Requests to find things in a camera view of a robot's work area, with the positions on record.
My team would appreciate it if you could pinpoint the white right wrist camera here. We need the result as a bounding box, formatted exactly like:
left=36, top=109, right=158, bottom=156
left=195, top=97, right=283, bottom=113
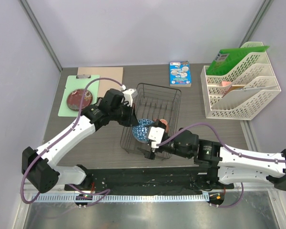
left=147, top=126, right=165, bottom=150

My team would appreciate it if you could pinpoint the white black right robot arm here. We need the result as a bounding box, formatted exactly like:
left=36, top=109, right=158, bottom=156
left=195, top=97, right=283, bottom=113
left=132, top=119, right=286, bottom=191

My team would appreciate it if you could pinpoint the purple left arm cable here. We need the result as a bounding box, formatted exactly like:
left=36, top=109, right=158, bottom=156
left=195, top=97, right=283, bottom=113
left=20, top=77, right=124, bottom=207

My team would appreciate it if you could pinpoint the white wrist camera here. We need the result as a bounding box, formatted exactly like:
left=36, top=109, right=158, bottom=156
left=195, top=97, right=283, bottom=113
left=147, top=126, right=165, bottom=150
left=120, top=85, right=138, bottom=107

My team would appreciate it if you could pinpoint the light green clipboard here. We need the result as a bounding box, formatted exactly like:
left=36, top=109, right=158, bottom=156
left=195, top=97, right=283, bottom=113
left=58, top=75, right=100, bottom=117

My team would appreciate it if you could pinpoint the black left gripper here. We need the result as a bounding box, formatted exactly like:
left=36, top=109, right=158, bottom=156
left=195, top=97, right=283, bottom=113
left=110, top=101, right=139, bottom=127

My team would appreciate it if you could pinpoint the white bowl red diamond pattern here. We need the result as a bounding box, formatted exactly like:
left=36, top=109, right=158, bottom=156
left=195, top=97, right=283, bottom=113
left=132, top=119, right=154, bottom=144

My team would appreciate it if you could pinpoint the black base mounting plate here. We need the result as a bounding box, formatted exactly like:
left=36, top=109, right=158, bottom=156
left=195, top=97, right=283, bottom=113
left=76, top=166, right=234, bottom=196

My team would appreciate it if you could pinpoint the blue picture book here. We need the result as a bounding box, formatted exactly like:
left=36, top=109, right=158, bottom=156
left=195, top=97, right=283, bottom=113
left=169, top=61, right=192, bottom=87

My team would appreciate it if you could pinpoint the red floral plate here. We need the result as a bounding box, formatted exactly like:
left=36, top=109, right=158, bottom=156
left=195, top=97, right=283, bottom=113
left=66, top=89, right=93, bottom=111

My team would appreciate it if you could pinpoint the white plastic file organizer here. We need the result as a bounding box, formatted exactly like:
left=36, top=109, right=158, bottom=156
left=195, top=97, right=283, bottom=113
left=200, top=52, right=281, bottom=120

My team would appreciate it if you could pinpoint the green plastic folder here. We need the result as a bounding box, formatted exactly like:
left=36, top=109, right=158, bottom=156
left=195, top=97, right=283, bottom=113
left=206, top=45, right=269, bottom=76

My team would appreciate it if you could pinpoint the grey wire dish rack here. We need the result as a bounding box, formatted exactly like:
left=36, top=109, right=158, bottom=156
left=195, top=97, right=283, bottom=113
left=120, top=83, right=181, bottom=155

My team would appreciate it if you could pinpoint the pink dotted ceramic mug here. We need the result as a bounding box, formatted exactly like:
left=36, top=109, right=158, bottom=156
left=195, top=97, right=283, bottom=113
left=160, top=119, right=169, bottom=133

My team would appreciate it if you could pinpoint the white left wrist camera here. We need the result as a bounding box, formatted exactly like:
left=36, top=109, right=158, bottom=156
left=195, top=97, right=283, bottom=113
left=120, top=85, right=138, bottom=107

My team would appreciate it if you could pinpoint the white slotted cable duct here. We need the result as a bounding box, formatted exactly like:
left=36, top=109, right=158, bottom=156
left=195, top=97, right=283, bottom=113
left=35, top=193, right=209, bottom=203

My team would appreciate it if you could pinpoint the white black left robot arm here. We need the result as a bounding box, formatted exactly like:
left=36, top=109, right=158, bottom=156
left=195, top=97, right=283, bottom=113
left=22, top=89, right=138, bottom=193

